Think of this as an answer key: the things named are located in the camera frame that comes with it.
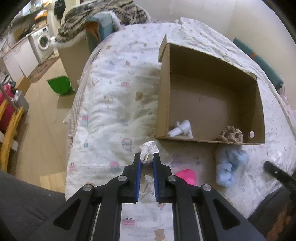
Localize pink rubber duck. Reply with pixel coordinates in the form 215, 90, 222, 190
175, 169, 196, 186

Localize light blue fuzzy sock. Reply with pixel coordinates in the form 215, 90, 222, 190
214, 145, 249, 188

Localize white scrunchie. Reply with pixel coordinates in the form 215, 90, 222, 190
140, 141, 159, 165

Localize grey trouser leg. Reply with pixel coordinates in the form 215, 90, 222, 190
1, 171, 66, 240

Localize beige brown scrunchie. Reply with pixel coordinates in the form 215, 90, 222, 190
219, 126, 243, 143

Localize white patterned bed quilt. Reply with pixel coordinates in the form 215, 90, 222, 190
65, 18, 295, 240

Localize teal bolster pillow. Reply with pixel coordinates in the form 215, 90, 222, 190
233, 38, 283, 90

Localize open cardboard box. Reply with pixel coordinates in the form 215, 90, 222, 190
156, 37, 265, 145

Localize green dustpan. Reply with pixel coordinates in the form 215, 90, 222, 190
47, 76, 72, 95

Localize grey storage bin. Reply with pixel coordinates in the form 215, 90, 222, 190
13, 90, 30, 113

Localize patterned floor rug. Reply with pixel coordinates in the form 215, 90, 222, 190
28, 56, 60, 83

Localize tall cardboard box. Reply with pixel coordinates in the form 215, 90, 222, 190
56, 39, 91, 90

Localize white kitchen cabinet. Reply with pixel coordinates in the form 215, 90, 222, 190
3, 37, 39, 82

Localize white washing machine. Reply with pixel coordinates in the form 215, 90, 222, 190
29, 25, 53, 65

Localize teal fleece-lined jacket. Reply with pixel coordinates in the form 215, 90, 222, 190
84, 11, 120, 53

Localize striped knit blanket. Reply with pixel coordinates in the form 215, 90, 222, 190
54, 1, 151, 48

